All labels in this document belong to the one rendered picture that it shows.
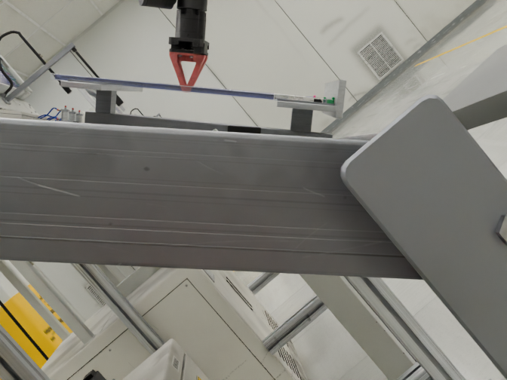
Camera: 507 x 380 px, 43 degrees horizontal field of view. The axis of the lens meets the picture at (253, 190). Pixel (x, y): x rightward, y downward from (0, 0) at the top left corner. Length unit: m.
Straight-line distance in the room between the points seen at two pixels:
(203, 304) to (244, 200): 1.50
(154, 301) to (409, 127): 1.57
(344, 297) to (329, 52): 7.40
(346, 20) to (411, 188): 8.48
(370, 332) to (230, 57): 7.29
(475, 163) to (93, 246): 0.16
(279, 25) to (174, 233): 8.31
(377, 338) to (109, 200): 1.10
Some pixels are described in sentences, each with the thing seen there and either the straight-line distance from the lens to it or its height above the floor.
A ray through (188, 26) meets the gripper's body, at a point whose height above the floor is 1.00.
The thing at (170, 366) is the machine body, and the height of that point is 0.61.
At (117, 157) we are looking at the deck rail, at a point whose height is 0.82.
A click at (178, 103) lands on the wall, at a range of 8.41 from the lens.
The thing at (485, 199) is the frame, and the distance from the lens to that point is 0.27.
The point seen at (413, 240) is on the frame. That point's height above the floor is 0.72.
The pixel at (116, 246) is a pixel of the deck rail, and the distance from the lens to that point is 0.29.
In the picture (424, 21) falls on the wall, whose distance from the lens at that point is 8.98.
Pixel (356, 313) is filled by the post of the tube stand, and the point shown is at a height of 0.37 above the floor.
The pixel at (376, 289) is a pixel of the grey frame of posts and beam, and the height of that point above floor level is 0.46.
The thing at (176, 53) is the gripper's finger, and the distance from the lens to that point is 1.25.
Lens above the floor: 0.79
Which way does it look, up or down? 5 degrees down
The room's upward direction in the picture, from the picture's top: 40 degrees counter-clockwise
